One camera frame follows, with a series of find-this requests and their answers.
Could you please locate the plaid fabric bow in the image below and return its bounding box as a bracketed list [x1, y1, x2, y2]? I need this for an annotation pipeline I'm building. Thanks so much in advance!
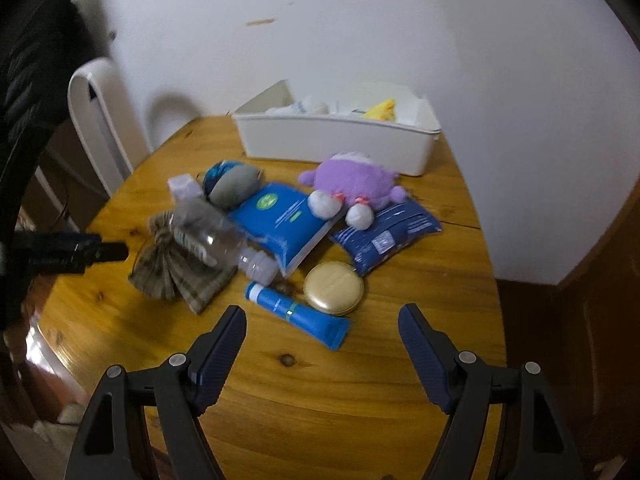
[128, 210, 236, 314]

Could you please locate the blue cream tube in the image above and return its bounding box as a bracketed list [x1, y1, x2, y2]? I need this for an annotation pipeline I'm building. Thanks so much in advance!
[245, 282, 350, 351]

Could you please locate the gold round compact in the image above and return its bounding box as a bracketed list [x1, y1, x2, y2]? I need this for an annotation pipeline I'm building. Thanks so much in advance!
[303, 261, 366, 316]

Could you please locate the clear plastic bottle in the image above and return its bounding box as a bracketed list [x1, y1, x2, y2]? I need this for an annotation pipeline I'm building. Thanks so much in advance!
[169, 197, 279, 286]

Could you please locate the dark blue tissue pack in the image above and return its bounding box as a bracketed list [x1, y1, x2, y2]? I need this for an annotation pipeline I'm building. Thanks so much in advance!
[330, 198, 442, 278]

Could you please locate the blue Hiipapa wipes pack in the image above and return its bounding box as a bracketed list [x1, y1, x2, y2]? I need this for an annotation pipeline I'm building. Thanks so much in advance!
[229, 182, 341, 278]

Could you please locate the purple plush toy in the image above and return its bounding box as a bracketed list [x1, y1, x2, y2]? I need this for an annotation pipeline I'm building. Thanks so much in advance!
[298, 152, 408, 231]

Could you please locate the yellow duck plush toy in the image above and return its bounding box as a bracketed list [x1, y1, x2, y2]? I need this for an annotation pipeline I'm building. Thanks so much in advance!
[362, 99, 396, 122]

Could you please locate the white blue plush toy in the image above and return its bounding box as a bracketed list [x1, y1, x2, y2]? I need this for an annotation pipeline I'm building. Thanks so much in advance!
[266, 96, 330, 115]

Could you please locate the white curved chair back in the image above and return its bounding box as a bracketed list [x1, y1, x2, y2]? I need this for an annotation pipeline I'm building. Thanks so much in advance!
[67, 58, 151, 195]

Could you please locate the small lavender box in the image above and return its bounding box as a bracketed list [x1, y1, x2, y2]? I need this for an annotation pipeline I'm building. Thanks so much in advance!
[167, 174, 204, 203]

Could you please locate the grey plush mouse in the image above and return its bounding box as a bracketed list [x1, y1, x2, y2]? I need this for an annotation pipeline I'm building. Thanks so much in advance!
[207, 164, 264, 211]

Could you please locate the blue green ball toy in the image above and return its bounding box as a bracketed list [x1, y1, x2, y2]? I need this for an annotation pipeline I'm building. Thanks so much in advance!
[202, 160, 241, 196]

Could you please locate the black clothing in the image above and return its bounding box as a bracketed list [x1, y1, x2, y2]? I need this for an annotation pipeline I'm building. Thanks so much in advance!
[1, 0, 96, 230]

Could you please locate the white plastic storage bin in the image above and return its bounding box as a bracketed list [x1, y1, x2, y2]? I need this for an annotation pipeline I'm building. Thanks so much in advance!
[232, 78, 442, 177]

